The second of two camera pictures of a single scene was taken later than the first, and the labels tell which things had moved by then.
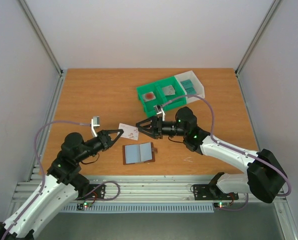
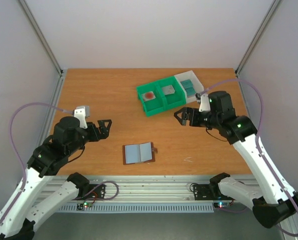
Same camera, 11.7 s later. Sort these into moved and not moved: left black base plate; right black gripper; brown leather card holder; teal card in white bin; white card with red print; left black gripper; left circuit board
Moved: left black gripper; right black gripper
Not moved: white card with red print; teal card in white bin; brown leather card holder; left black base plate; left circuit board
